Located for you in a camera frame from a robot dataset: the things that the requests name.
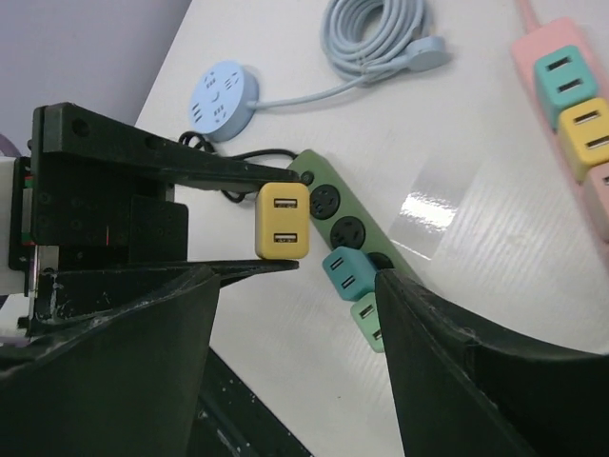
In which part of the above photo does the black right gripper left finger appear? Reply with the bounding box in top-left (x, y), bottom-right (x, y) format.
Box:
top-left (1, 267), bottom-right (220, 456)

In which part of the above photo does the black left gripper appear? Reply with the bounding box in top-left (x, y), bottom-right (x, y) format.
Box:
top-left (18, 103), bottom-right (301, 328)

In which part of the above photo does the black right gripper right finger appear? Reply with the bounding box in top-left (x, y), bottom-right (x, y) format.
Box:
top-left (376, 269), bottom-right (608, 456)

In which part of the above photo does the green power strip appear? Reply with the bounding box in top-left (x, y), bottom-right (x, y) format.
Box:
top-left (288, 149), bottom-right (422, 283)

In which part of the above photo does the pink USB charger plug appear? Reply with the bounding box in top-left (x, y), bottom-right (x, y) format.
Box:
top-left (582, 163), bottom-right (609, 243)

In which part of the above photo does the yellow USB charger plug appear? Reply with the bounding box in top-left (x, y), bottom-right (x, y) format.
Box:
top-left (557, 97), bottom-right (609, 183)

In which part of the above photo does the teal USB charger plug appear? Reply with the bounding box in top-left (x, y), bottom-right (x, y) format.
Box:
top-left (534, 45), bottom-right (599, 130)

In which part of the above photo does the round blue power socket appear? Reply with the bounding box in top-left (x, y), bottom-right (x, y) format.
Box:
top-left (187, 61), bottom-right (259, 143)

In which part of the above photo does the pink power strip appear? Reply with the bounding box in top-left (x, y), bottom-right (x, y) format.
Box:
top-left (511, 1), bottom-right (608, 263)

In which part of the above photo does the light blue coiled cable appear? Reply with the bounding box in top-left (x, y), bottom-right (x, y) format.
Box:
top-left (246, 0), bottom-right (453, 110)

